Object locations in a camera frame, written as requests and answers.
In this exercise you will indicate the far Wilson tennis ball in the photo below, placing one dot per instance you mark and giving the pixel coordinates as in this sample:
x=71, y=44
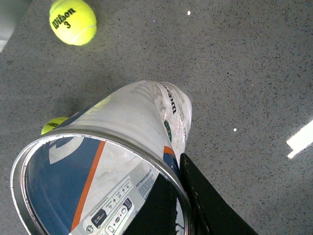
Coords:
x=73, y=21

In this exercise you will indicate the Head Team tennis ball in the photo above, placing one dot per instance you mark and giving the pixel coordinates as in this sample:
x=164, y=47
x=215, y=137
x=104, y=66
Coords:
x=52, y=124

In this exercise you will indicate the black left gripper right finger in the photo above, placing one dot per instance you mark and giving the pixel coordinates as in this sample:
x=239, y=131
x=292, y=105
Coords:
x=211, y=214

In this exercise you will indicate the clear Wilson tennis ball can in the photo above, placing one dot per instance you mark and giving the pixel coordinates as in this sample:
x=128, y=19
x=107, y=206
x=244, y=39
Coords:
x=93, y=173

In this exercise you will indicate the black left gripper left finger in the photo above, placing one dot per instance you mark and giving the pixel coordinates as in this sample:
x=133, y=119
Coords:
x=158, y=214

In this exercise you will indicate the white pleated curtain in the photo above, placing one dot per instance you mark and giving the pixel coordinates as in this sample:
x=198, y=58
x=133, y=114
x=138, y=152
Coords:
x=11, y=13

